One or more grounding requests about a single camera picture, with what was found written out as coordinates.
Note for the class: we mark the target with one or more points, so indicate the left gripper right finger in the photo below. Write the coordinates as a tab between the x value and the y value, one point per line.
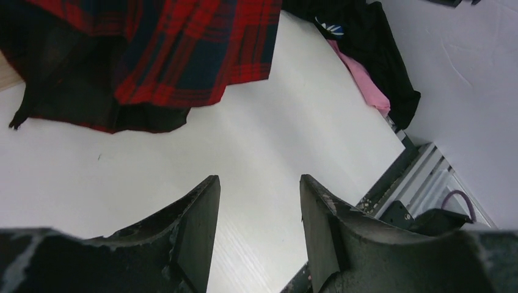
349	251

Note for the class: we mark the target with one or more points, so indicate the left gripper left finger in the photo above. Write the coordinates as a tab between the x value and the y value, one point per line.
169	251

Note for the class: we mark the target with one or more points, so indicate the red black plaid garment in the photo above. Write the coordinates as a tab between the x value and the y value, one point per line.
133	65

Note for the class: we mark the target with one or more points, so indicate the wooden hanger rack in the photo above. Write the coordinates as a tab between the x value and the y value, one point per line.
8	75

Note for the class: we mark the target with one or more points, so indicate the pink garment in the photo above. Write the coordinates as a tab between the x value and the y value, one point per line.
369	90

